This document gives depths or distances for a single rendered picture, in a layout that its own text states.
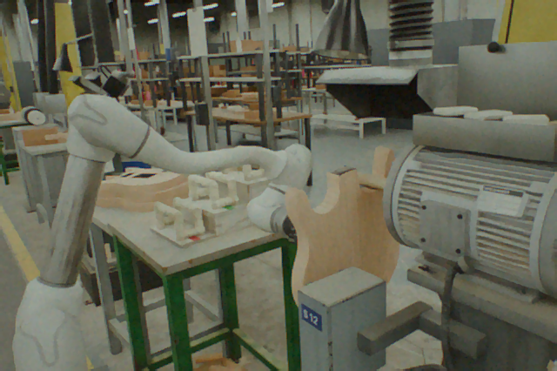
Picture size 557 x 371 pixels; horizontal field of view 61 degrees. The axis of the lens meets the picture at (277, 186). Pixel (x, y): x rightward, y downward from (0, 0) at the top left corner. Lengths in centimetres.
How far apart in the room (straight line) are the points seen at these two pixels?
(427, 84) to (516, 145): 28
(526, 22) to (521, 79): 91
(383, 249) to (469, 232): 42
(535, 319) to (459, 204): 23
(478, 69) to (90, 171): 101
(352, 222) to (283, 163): 35
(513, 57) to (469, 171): 25
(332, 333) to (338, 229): 31
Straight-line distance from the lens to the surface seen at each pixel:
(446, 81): 115
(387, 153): 122
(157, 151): 127
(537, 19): 194
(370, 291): 97
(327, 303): 91
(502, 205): 88
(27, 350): 134
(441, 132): 97
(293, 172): 144
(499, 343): 101
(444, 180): 96
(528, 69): 104
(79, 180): 141
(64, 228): 144
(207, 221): 182
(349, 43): 107
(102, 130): 123
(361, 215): 120
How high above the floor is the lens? 157
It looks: 15 degrees down
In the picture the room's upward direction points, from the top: 3 degrees counter-clockwise
